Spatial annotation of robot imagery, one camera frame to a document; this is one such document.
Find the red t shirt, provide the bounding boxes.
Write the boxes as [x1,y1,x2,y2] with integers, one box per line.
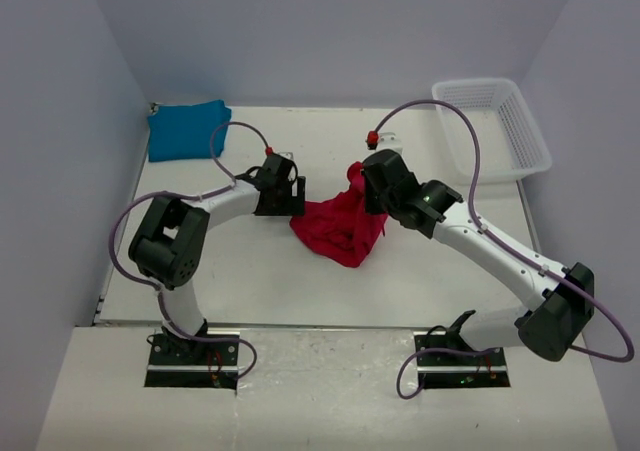
[289,161,388,268]

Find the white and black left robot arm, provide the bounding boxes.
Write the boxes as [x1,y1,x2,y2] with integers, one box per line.
[128,153,306,364]

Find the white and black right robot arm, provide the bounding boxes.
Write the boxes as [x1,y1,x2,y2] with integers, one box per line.
[362,149,595,364]

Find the folded blue t shirt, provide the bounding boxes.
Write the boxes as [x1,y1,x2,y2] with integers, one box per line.
[147,100,232,162]

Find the white perforated plastic basket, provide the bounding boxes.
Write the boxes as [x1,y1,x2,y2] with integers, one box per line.
[432,78,552,184]

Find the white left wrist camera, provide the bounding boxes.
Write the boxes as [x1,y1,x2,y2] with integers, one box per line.
[275,151,294,161]

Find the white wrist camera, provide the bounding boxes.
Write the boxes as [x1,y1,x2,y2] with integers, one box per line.
[275,151,294,161]
[365,131,403,154]

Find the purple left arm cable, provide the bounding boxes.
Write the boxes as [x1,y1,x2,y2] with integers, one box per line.
[108,120,258,382]

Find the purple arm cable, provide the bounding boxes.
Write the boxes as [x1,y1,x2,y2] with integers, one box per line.
[108,120,258,382]
[367,99,636,400]

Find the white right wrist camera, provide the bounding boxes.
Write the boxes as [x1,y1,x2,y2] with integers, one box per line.
[365,131,403,154]

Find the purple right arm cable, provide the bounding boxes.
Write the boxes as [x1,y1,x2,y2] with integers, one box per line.
[367,99,636,400]

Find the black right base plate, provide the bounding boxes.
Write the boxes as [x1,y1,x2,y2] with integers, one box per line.
[416,349,511,390]

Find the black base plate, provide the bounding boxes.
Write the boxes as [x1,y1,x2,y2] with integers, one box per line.
[416,349,511,390]
[144,330,239,391]

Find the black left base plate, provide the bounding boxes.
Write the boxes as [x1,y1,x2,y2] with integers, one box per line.
[144,330,239,391]

